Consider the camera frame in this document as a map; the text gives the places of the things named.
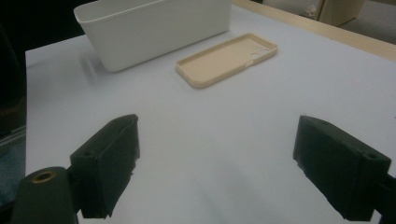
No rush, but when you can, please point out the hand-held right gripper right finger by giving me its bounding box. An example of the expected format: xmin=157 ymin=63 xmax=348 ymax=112
xmin=292 ymin=115 xmax=392 ymax=222

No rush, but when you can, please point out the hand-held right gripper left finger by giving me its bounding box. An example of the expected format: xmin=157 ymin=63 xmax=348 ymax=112
xmin=69 ymin=113 xmax=141 ymax=219

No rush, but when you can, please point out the white plastic box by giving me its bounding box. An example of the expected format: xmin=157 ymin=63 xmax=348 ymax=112
xmin=73 ymin=0 xmax=233 ymax=73

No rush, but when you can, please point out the beige phone case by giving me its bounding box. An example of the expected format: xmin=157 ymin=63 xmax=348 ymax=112
xmin=176 ymin=33 xmax=279 ymax=90

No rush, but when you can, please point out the white table board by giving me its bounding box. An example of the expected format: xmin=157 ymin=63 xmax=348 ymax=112
xmin=25 ymin=4 xmax=396 ymax=224

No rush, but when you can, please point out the light wooden table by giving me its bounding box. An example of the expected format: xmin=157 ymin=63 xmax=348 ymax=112
xmin=232 ymin=0 xmax=396 ymax=63

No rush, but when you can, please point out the light wooden shelf unit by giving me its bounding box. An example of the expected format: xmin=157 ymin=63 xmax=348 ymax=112
xmin=317 ymin=0 xmax=366 ymax=28

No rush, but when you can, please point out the crumpled white paper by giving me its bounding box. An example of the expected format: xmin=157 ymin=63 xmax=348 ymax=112
xmin=306 ymin=4 xmax=319 ymax=19

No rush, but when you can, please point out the metal floor rail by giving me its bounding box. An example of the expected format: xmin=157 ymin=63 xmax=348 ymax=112
xmin=0 ymin=124 xmax=27 ymax=147

